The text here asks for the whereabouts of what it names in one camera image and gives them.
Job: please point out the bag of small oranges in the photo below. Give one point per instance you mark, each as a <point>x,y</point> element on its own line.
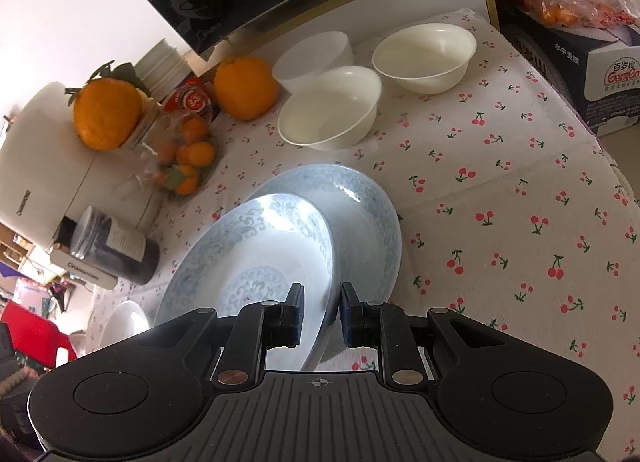
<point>185,152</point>

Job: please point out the dark glass jar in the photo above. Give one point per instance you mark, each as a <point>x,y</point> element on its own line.
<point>115,247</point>

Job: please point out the white flat box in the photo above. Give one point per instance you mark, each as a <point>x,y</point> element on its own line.
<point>85,269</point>

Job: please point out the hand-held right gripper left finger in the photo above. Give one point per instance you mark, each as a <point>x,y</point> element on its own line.
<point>298,317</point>

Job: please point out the white glossy bowl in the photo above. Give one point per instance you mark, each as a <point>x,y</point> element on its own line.
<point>425,64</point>
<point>330,107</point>

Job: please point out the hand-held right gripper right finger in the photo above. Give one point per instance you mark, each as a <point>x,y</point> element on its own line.
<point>345,322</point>

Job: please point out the black Ganten water box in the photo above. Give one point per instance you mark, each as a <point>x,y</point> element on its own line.
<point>600,77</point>

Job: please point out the large orange with leaves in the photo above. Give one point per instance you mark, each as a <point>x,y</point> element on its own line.
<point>107,114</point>

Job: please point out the cherry print tablecloth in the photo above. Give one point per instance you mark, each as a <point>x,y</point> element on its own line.
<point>500,167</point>

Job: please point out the blue patterned plate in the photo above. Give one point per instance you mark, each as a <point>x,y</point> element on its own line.
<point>365,222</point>
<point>240,252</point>

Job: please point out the white matte bowl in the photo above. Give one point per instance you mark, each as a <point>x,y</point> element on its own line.
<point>312,59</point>

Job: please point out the stack of white bowls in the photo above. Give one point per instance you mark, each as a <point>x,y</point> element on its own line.
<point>157,67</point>

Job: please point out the white embossed plate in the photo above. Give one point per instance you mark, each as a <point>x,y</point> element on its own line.
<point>125,324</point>

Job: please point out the white kitchen appliance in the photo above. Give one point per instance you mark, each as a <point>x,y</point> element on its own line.
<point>65,167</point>

